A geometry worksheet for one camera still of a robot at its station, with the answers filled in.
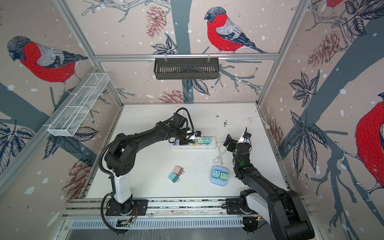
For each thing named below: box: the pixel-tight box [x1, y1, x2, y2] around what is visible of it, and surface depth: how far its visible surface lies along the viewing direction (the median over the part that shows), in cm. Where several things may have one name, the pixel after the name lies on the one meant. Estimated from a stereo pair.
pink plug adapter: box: [173, 165, 185, 176], surface depth 87 cm
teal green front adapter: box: [168, 172, 180, 183], surface depth 84 cm
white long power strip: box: [170, 137, 217, 150], surface depth 95 cm
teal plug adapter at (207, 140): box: [204, 137, 212, 145], surface depth 95 cm
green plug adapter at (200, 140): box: [197, 137, 204, 144], surface depth 94 cm
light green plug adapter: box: [219, 172, 228, 182], surface depth 79 cm
